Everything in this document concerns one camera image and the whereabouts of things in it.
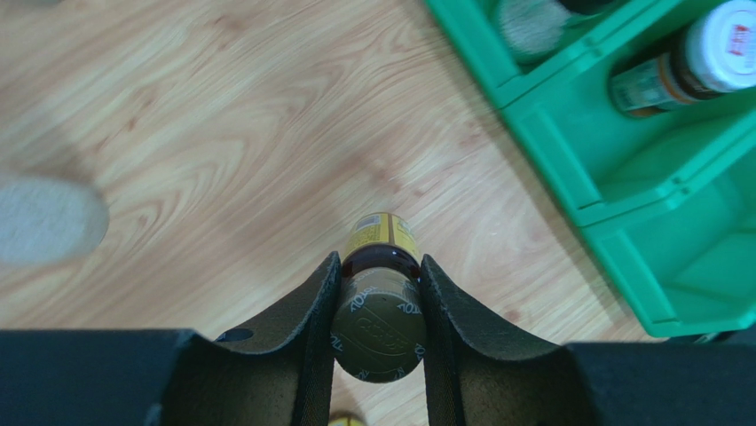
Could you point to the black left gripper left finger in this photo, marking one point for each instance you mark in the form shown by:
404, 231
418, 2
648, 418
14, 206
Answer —
273, 369

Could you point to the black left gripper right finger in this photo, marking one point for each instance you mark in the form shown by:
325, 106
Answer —
481, 369

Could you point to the black lid jar white granules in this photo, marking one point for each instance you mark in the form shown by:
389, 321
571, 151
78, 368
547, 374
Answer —
533, 29

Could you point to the white lid sauce jar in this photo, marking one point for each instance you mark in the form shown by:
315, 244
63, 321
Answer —
712, 57

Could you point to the small yellow label oil bottle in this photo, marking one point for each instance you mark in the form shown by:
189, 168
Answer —
346, 419

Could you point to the silver lid glass jar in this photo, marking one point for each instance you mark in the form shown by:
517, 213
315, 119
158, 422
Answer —
47, 220

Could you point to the green plastic divided bin tray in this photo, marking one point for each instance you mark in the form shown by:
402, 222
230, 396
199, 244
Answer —
666, 203

